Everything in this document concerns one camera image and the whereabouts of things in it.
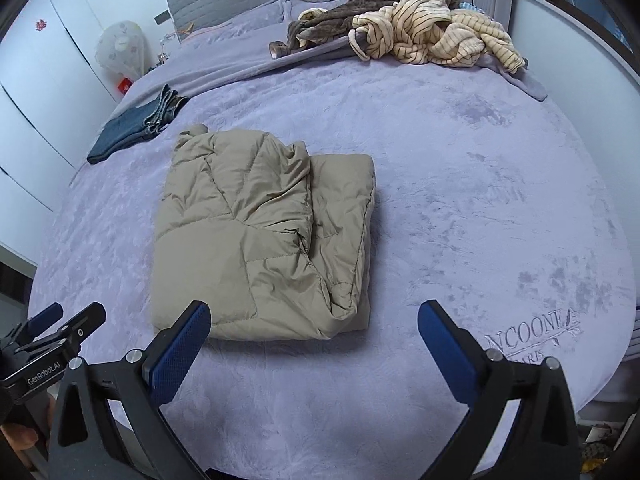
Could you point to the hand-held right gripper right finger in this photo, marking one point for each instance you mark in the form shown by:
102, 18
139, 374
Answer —
447, 350

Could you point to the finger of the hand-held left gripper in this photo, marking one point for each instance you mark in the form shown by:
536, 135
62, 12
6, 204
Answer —
80, 322
47, 315

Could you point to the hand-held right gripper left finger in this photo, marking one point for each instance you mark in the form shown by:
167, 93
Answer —
182, 350

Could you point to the beige puffer jacket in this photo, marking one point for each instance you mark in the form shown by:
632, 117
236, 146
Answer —
250, 220

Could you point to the person's left hand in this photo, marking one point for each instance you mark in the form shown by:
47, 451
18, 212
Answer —
20, 440

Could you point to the grey ribbed mattress edge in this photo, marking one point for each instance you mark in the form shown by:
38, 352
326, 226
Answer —
636, 332

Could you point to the folded blue jeans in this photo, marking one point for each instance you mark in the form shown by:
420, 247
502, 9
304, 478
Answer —
120, 132

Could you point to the white wardrobe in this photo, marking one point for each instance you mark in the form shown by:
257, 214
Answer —
45, 85

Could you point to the small red box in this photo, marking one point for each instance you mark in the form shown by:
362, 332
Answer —
125, 87

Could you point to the grey purple throw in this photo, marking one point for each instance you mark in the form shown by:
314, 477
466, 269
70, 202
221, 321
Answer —
530, 87

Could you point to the plastic covered white fan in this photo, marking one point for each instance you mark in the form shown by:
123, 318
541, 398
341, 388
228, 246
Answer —
120, 45

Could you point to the cream striped fleece garment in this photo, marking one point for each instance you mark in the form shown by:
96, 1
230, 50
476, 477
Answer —
425, 35

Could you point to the patterned blue cloth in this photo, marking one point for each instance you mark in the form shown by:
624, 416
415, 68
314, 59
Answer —
472, 6

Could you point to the brown fuzzy garment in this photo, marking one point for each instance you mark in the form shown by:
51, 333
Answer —
335, 20

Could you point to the dark framed window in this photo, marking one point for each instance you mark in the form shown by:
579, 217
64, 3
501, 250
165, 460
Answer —
600, 0

